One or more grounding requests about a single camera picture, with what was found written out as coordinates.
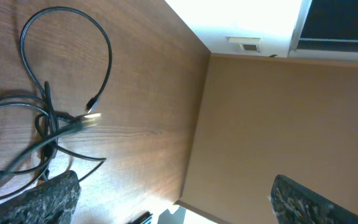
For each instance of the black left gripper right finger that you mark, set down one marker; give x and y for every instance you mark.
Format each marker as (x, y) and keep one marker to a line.
(294, 203)

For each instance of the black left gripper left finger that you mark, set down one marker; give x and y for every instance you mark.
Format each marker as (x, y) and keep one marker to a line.
(53, 201)

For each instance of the black cable gold plug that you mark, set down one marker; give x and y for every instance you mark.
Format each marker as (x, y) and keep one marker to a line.
(75, 125)

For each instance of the black cable small plug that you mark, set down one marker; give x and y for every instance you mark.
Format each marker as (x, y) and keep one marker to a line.
(92, 103)

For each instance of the dark window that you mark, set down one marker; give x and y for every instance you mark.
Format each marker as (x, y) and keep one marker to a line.
(326, 30)

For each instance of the white wall outlet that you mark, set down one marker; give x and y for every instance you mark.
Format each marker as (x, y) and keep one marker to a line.
(247, 43)

